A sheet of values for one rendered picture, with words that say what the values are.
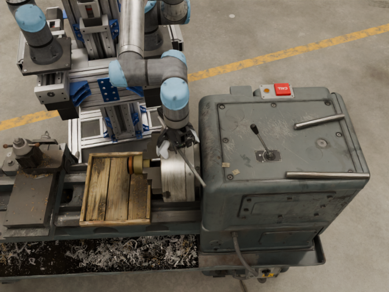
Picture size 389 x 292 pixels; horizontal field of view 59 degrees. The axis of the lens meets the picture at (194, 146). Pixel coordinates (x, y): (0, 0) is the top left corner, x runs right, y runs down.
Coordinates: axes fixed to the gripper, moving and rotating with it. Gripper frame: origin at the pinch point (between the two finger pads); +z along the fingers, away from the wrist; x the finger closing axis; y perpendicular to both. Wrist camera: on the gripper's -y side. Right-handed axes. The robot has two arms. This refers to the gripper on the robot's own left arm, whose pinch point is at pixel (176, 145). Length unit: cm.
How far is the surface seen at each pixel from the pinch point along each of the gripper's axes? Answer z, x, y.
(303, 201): 16, 34, 37
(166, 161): 7.7, -4.9, 0.7
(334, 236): 130, 88, 53
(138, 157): 18.2, -12.3, -11.3
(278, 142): 4.5, 34.2, 15.5
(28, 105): 143, -62, -167
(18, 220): 31, -66, -16
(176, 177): 11.0, -4.0, 6.8
